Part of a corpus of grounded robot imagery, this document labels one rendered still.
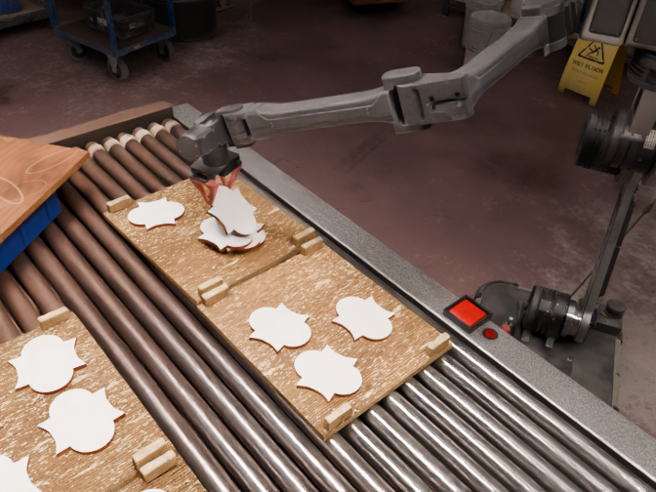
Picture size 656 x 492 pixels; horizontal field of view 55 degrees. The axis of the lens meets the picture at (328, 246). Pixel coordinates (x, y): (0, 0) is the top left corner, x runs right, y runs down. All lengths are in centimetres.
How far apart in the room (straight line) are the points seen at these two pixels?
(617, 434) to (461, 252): 187
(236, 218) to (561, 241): 214
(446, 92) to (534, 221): 231
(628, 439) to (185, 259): 97
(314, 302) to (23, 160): 80
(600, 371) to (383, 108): 147
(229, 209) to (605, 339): 154
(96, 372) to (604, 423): 95
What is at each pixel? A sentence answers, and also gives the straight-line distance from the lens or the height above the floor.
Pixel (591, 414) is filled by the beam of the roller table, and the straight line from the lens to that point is 132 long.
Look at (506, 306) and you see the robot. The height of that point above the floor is 24.
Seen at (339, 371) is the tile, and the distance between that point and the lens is 122.
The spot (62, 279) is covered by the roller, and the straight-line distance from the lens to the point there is 151.
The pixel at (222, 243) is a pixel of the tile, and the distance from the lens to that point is 146.
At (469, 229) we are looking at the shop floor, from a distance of 321.
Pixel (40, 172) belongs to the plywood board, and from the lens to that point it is 165.
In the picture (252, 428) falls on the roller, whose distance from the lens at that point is 117.
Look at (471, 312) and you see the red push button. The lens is 140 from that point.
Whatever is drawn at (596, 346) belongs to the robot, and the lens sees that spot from 246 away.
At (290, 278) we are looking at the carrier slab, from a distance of 141.
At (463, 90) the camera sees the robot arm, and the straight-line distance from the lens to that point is 113.
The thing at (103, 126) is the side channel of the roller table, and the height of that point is 95.
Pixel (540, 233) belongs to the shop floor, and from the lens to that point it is 331.
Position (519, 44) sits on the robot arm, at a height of 145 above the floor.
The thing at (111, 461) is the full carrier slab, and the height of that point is 94.
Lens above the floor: 189
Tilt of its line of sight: 39 degrees down
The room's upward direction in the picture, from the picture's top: 4 degrees clockwise
